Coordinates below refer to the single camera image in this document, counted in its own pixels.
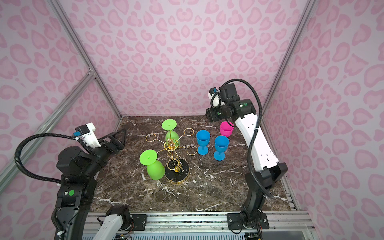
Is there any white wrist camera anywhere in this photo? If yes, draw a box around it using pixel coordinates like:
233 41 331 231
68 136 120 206
74 123 101 149
209 88 222 108

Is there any blue wine glass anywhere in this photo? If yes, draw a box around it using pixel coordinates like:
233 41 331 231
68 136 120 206
196 130 211 156
214 136 230 161

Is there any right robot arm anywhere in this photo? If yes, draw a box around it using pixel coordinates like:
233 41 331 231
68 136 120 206
206 83 288 234

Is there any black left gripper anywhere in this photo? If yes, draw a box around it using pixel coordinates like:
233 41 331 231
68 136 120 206
84 128 126 180

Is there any back green wine glass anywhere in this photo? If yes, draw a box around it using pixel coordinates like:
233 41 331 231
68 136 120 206
162 119 180 147

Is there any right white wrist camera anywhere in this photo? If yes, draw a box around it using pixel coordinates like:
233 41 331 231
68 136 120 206
209 88 222 108

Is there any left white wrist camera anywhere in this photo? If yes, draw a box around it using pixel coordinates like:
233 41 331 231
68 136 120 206
74 123 101 149

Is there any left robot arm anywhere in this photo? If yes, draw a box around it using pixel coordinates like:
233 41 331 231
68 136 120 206
51 129 127 240

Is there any gold wire glass rack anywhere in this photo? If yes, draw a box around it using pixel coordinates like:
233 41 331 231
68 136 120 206
145 128 198 184

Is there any green wine glass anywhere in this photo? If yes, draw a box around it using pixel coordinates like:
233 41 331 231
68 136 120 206
162 119 180 147
140 150 165 181

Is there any aluminium frame post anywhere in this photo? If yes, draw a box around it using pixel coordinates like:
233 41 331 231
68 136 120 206
1 71 95 192

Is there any magenta wine glass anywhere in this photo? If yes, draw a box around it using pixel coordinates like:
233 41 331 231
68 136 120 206
220 121 234 138

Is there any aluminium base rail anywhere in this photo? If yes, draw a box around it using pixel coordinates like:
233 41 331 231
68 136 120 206
55 211 319 240

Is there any front green wine glass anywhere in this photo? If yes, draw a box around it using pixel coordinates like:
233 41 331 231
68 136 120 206
140 150 165 181

